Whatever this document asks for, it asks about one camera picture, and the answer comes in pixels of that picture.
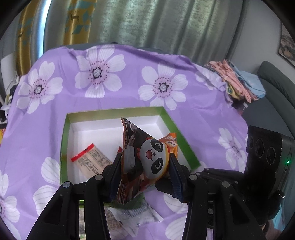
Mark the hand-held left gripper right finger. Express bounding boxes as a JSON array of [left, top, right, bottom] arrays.
[[170, 154, 266, 240]]

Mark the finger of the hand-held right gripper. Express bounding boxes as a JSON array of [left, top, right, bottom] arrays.
[[155, 178, 178, 199], [196, 168, 246, 185]]

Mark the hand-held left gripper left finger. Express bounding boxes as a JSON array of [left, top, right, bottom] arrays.
[[26, 153, 122, 240]]

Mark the red-edged clear snack packet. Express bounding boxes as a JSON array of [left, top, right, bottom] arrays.
[[71, 143, 113, 179]]

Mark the orange panda snack packet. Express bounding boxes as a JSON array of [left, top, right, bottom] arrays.
[[116, 117, 178, 205]]

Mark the green cardboard box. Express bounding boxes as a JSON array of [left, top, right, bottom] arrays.
[[60, 107, 201, 206]]

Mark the person's right forearm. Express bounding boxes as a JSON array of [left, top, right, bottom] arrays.
[[261, 208, 292, 234]]

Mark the white snack packet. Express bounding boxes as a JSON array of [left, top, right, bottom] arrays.
[[107, 198, 164, 236]]

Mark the grey sofa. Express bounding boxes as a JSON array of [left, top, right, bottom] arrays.
[[240, 60, 295, 143]]

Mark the purple floral blanket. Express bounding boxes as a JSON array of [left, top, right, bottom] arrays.
[[0, 44, 249, 240]]

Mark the pile of folded clothes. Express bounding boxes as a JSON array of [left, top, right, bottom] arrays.
[[205, 59, 266, 103]]

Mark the black white cloth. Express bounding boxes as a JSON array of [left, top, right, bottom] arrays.
[[0, 85, 16, 125]]

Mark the grey curtain yellow deer band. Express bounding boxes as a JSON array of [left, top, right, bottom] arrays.
[[16, 0, 43, 76], [44, 0, 251, 64]]

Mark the framed wall picture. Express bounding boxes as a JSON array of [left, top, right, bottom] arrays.
[[278, 23, 295, 63]]

